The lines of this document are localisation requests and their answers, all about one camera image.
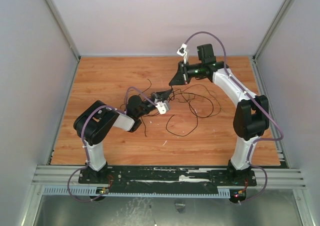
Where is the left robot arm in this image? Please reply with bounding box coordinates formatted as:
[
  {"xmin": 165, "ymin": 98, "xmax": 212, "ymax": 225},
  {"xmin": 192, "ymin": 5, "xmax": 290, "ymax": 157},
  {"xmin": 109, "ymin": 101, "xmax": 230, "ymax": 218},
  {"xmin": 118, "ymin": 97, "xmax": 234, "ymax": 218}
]
[{"xmin": 73, "ymin": 87, "xmax": 173, "ymax": 184}]

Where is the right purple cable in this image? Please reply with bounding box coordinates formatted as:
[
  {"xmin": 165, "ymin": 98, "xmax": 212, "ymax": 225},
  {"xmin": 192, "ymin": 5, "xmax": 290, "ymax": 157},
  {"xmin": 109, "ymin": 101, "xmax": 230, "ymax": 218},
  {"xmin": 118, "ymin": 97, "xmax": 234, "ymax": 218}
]
[{"xmin": 184, "ymin": 31, "xmax": 285, "ymax": 207}]

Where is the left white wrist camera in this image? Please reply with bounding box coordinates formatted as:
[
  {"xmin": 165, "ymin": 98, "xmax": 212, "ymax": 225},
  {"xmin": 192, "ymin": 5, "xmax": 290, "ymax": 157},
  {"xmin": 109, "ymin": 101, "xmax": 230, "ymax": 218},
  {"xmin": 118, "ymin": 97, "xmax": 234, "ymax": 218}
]
[{"xmin": 155, "ymin": 99, "xmax": 170, "ymax": 115}]

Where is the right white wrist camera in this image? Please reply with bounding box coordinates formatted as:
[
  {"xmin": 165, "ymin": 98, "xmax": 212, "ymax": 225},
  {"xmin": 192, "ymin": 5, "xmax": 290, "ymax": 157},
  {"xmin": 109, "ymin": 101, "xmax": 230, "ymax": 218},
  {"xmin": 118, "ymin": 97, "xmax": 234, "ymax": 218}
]
[{"xmin": 177, "ymin": 43, "xmax": 189, "ymax": 64}]

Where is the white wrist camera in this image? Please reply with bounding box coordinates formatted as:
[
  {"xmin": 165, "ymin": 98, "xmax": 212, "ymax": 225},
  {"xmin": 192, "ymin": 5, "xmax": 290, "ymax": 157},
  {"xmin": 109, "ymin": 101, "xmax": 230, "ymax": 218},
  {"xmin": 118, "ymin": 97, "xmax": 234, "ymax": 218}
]
[
  {"xmin": 155, "ymin": 99, "xmax": 170, "ymax": 115},
  {"xmin": 177, "ymin": 43, "xmax": 189, "ymax": 64}
]

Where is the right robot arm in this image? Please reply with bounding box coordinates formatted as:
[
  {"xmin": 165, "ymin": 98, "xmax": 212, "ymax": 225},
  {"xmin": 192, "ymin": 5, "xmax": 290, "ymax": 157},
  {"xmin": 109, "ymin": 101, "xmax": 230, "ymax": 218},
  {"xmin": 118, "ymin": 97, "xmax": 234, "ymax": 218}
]
[{"xmin": 169, "ymin": 43, "xmax": 269, "ymax": 185}]

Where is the grey slotted cable duct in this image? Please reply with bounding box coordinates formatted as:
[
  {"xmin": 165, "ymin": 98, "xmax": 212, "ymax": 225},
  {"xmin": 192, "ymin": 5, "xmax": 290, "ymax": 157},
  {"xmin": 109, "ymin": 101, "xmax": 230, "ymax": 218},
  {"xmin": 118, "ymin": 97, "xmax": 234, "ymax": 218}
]
[{"xmin": 41, "ymin": 185, "xmax": 231, "ymax": 198}]

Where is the black wire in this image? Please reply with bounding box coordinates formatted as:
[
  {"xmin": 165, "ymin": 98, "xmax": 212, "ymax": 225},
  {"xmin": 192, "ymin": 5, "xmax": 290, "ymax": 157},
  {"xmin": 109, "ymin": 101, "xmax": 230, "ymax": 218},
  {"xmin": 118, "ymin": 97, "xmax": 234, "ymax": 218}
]
[
  {"xmin": 174, "ymin": 84, "xmax": 215, "ymax": 119},
  {"xmin": 142, "ymin": 114, "xmax": 199, "ymax": 137}
]

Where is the purple cable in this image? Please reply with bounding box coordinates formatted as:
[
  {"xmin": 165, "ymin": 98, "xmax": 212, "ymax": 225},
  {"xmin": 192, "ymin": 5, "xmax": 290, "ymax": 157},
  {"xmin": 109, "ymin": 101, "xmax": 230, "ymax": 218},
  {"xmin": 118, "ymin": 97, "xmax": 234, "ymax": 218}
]
[
  {"xmin": 66, "ymin": 86, "xmax": 161, "ymax": 203},
  {"xmin": 184, "ymin": 31, "xmax": 285, "ymax": 207}
]

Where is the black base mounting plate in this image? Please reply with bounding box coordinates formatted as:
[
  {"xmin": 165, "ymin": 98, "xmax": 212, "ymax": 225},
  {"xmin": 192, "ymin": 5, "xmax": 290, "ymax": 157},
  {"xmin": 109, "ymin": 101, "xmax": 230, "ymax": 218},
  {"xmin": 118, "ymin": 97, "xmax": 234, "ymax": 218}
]
[{"xmin": 89, "ymin": 166, "xmax": 257, "ymax": 195}]

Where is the aluminium front rail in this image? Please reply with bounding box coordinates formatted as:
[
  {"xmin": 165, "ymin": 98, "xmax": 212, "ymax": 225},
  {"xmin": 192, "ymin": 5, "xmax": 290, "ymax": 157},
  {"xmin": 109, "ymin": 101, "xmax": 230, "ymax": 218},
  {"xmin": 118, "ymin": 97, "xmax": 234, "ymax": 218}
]
[{"xmin": 31, "ymin": 165, "xmax": 306, "ymax": 189}]

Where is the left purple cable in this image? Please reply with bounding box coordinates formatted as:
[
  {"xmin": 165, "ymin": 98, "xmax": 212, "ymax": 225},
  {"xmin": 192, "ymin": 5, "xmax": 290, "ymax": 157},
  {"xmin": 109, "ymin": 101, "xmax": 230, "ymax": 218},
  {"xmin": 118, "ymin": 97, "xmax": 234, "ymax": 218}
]
[{"xmin": 66, "ymin": 86, "xmax": 161, "ymax": 203}]

